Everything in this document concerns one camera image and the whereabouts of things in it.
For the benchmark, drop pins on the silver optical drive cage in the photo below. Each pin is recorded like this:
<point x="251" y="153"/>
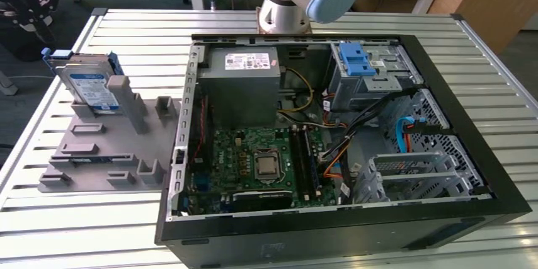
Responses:
<point x="378" y="86"/>

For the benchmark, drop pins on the silver CPU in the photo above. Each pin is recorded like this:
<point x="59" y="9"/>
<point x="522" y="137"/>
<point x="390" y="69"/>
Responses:
<point x="267" y="166"/>

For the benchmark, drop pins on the black graphics card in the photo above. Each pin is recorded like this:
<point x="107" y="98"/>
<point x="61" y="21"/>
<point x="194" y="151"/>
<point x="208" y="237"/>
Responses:
<point x="260" y="201"/>

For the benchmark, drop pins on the black CPU socket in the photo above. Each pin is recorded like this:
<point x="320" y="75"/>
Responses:
<point x="268" y="151"/>

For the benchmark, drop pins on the green motherboard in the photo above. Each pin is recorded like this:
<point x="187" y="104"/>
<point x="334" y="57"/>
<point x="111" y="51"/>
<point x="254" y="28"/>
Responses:
<point x="272" y="138"/>

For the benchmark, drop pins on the black PC case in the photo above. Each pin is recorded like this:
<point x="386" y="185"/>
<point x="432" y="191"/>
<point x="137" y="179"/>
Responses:
<point x="294" y="234"/>

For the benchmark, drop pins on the white table leg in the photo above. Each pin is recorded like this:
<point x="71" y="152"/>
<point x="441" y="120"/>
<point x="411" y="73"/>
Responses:
<point x="8" y="86"/>

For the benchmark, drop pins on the hard disk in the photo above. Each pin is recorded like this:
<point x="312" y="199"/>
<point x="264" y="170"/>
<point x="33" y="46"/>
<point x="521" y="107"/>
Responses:
<point x="89" y="89"/>

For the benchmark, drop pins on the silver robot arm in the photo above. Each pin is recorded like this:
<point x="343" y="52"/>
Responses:
<point x="282" y="14"/>

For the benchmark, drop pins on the spare RAM stick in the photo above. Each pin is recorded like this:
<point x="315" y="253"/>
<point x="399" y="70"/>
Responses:
<point x="89" y="160"/>

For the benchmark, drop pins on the gray power supply unit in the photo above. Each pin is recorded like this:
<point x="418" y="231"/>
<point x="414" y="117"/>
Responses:
<point x="239" y="99"/>

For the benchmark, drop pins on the gray parts rack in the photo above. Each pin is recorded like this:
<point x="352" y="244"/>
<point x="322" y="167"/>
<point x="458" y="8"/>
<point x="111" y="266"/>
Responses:
<point x="125" y="143"/>

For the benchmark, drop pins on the blue plastic drive latch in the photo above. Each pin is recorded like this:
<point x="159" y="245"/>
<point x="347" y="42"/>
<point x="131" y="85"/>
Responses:
<point x="355" y="61"/>

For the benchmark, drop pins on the dark RAM stick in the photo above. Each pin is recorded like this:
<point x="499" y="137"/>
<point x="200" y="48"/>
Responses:
<point x="299" y="162"/>

